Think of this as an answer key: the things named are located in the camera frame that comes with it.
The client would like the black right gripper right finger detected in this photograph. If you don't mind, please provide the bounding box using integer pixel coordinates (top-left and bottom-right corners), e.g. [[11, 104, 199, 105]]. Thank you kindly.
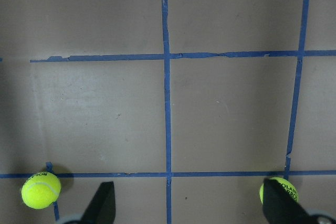
[[263, 179, 312, 224]]

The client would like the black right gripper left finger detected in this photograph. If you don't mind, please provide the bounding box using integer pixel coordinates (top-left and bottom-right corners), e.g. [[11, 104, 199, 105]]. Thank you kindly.
[[81, 182, 116, 224]]

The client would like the yellow tennis ball far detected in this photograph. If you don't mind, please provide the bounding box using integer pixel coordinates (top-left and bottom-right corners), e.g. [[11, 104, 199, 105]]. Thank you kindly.
[[259, 177, 299, 205]]

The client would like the yellow tennis ball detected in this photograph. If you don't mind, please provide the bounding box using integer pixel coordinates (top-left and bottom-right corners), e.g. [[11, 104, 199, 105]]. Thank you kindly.
[[21, 172, 61, 209], [259, 177, 299, 205]]

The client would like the yellow tennis ball middle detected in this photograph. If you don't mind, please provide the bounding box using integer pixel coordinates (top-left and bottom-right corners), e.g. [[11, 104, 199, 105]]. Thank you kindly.
[[21, 172, 61, 209]]

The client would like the brown paper table cover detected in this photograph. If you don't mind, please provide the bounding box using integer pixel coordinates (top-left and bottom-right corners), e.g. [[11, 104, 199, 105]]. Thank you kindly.
[[1, 0, 335, 223]]

